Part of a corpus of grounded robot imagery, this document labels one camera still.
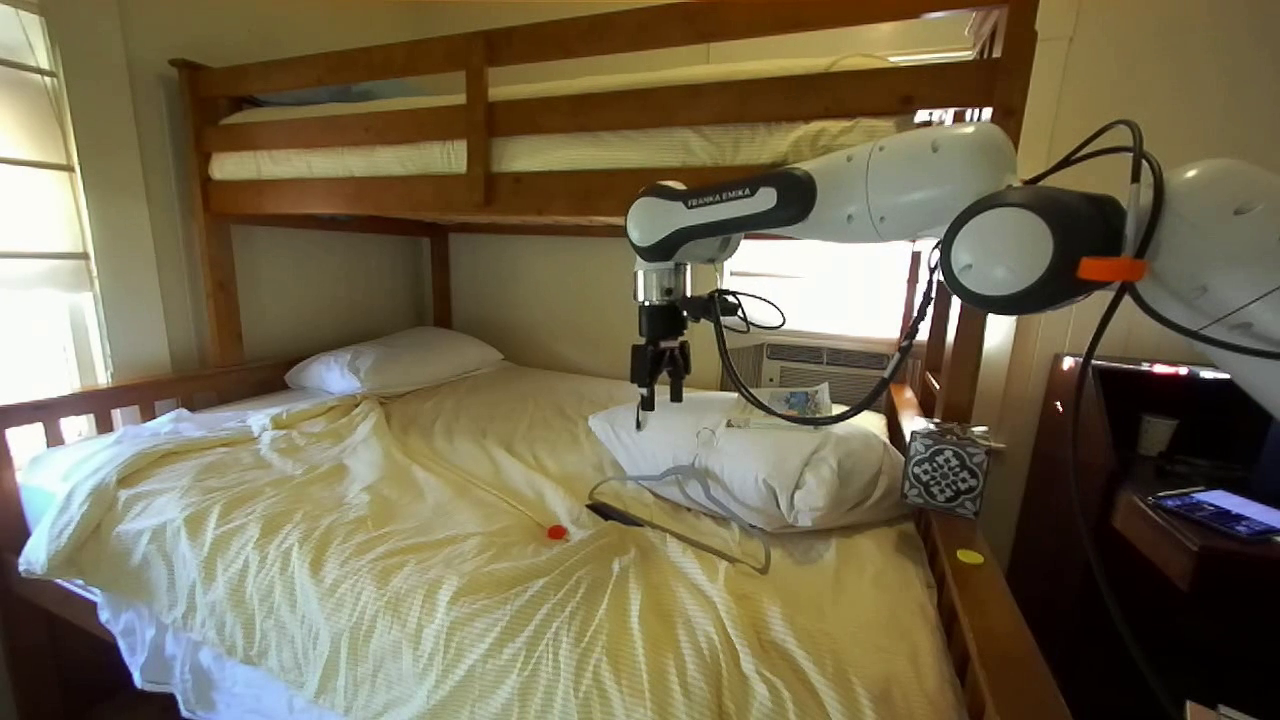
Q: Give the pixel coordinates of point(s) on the dark wooden desk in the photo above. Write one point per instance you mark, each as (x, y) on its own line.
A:
(1172, 572)

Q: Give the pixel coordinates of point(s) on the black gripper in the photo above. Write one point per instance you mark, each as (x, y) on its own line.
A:
(663, 333)

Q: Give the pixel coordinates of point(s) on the yellow token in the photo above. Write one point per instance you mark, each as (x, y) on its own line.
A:
(968, 556)

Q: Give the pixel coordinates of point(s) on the white plump pillow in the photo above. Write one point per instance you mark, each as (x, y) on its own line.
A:
(393, 363)

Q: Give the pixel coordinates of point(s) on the white flat pillow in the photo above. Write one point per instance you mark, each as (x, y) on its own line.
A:
(800, 465)

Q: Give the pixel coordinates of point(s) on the tablet with lit screen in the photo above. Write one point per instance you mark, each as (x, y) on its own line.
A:
(1220, 511)

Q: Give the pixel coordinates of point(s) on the patterned dark bag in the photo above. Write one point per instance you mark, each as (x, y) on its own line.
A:
(947, 471)

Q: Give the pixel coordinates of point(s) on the wooden bunk bed frame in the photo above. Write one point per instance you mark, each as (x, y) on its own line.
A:
(603, 193)

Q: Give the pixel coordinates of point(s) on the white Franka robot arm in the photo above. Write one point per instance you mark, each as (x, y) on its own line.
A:
(907, 181)

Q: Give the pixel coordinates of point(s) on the white fitted mattress sheet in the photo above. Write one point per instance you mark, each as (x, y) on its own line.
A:
(200, 664)

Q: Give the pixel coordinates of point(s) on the yellow striped bed sheet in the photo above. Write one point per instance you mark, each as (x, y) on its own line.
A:
(440, 572)

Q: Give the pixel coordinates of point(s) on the bunk mattress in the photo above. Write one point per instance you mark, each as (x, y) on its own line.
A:
(603, 141)

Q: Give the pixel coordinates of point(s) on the window air conditioner unit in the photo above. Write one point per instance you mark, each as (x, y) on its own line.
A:
(813, 363)

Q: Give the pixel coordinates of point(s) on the white window blind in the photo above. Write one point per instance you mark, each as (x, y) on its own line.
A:
(47, 212)

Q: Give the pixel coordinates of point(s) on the red token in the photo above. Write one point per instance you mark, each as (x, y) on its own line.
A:
(558, 532)

